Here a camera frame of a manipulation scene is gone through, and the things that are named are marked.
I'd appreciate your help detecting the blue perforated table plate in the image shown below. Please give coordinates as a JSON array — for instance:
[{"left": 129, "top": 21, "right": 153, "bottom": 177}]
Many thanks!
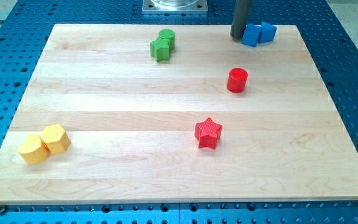
[{"left": 0, "top": 0, "right": 358, "bottom": 223}]

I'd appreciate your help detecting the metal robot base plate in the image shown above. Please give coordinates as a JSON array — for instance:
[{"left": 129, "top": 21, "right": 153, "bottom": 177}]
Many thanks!
[{"left": 142, "top": 0, "right": 208, "bottom": 13}]

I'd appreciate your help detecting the green cylinder block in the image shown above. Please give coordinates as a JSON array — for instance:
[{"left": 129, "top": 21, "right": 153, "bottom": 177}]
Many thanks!
[{"left": 158, "top": 29, "right": 175, "bottom": 50}]

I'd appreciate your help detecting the yellow hexagon block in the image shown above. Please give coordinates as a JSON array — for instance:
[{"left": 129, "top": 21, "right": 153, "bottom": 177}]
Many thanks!
[{"left": 40, "top": 124, "right": 71, "bottom": 154}]

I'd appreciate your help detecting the wooden board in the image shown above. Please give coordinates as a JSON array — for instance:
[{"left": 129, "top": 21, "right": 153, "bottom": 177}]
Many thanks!
[{"left": 0, "top": 24, "right": 358, "bottom": 205}]

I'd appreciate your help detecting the blue cube block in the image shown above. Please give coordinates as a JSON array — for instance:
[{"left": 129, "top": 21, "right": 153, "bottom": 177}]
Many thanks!
[{"left": 242, "top": 24, "right": 262, "bottom": 47}]

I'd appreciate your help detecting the red cylinder block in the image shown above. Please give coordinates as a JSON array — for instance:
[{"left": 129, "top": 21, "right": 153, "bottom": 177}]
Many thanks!
[{"left": 226, "top": 67, "right": 248, "bottom": 93}]

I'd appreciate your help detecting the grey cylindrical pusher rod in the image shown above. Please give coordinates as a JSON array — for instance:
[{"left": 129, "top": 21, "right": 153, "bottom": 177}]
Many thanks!
[{"left": 230, "top": 0, "right": 252, "bottom": 40}]

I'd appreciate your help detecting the red star block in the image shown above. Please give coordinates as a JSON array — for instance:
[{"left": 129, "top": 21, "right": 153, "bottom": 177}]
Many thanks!
[{"left": 195, "top": 118, "right": 223, "bottom": 150}]

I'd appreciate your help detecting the green star block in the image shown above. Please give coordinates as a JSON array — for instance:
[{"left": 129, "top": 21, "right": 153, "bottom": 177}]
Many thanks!
[{"left": 150, "top": 38, "right": 170, "bottom": 62}]

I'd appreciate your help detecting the blue triangular block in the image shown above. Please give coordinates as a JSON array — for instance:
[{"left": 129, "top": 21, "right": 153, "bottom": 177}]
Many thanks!
[{"left": 259, "top": 21, "right": 277, "bottom": 44}]

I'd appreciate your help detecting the yellow heart block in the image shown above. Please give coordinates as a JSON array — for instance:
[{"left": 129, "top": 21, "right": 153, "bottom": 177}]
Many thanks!
[{"left": 18, "top": 134, "right": 50, "bottom": 165}]

